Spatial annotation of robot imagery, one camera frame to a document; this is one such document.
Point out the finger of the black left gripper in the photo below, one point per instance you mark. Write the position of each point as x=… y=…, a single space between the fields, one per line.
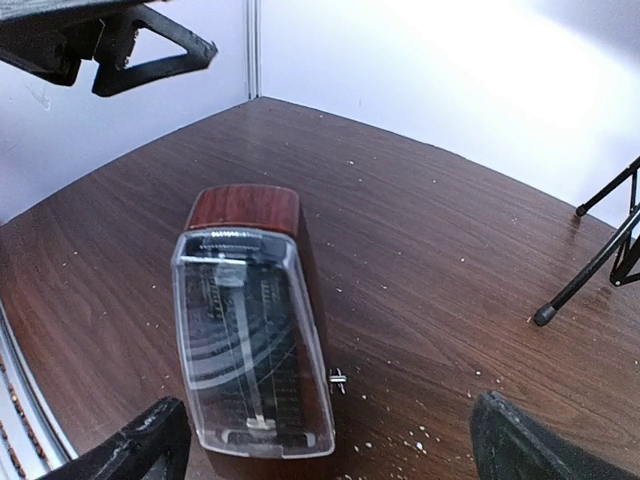
x=51 y=39
x=140 y=45

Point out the red wooden metronome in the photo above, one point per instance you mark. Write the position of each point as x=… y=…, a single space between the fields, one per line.
x=279 y=210

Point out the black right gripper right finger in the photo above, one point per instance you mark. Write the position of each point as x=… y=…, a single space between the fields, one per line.
x=509 y=444

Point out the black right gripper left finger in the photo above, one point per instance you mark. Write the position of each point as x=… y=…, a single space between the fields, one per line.
x=154 y=445

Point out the left aluminium corner post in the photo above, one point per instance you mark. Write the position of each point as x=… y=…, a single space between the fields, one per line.
x=253 y=47

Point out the clear plastic metronome cover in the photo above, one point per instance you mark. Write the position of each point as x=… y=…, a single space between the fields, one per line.
x=252 y=363

